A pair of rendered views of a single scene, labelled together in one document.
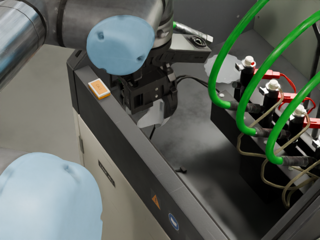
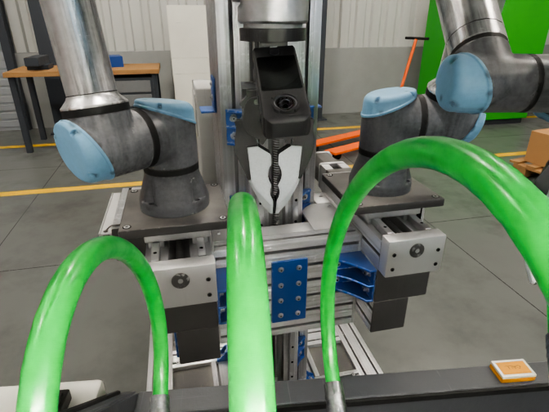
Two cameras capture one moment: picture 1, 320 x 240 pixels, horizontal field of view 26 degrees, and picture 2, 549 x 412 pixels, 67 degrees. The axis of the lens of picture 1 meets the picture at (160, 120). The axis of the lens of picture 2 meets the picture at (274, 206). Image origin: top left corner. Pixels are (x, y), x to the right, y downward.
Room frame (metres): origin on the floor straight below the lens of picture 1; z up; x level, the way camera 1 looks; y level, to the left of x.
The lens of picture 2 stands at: (0.98, -0.41, 1.42)
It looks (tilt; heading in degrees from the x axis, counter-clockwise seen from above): 25 degrees down; 117
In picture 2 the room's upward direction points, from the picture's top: straight up
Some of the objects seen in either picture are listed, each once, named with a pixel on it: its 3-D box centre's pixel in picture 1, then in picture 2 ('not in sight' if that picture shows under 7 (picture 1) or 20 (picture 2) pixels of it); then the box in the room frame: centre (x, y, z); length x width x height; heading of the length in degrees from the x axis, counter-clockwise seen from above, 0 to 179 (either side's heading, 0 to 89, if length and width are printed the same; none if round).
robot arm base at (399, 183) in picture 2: not in sight; (381, 166); (0.79, 0.56, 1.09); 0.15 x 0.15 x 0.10
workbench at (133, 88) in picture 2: not in sight; (94, 100); (-3.22, 3.13, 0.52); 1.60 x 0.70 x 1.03; 40
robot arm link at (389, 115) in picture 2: not in sight; (390, 118); (0.79, 0.56, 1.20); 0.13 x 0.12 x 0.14; 29
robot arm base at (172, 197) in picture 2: not in sight; (172, 182); (0.41, 0.24, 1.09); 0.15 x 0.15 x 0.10
